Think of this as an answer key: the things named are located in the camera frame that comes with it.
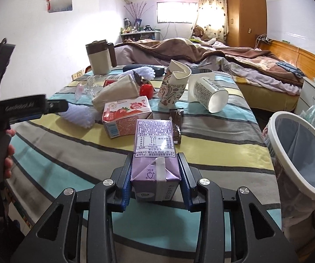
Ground bed with wooden headboard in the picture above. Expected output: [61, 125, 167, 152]
[115, 40, 308, 112]

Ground left hand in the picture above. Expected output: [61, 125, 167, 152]
[4, 144, 15, 179]

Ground strawberry milk carton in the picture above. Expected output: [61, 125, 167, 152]
[102, 96, 153, 139]

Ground clear plastic bottle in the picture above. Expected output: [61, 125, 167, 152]
[75, 75, 122, 100]

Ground teddy bear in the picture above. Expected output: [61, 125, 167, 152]
[192, 26, 209, 42]

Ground brown coffee sachet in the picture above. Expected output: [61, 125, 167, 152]
[169, 109, 184, 144]

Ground white printed paper cup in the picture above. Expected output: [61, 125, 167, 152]
[193, 77, 229, 113]

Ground cluttered white shelf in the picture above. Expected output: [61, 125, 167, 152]
[120, 18, 161, 42]

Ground wooden wardrobe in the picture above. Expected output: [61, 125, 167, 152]
[227, 0, 267, 47]

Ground hanging plastic bag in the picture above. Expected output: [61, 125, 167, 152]
[300, 104, 315, 127]

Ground red snack wrapper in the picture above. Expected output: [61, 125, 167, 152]
[133, 71, 154, 100]

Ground beige paper bag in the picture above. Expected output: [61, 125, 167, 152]
[92, 75, 139, 112]

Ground striped table cloth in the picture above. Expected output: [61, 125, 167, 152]
[5, 69, 283, 263]

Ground brown blanket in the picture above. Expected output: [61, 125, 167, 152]
[114, 38, 303, 87]

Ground white round trash bin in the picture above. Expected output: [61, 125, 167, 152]
[263, 111, 315, 229]

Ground dark blue glasses case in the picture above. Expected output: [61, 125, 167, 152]
[122, 64, 165, 77]

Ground folded blue clothes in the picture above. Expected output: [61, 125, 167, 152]
[276, 61, 306, 78]

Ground patterned paper cup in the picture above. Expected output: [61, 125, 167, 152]
[157, 60, 192, 109]

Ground black smartphone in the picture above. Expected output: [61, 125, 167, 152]
[190, 67, 212, 74]

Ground patterned curtain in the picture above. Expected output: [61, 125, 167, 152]
[194, 0, 228, 42]

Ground purple milk carton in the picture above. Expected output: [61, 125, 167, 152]
[131, 119, 181, 202]

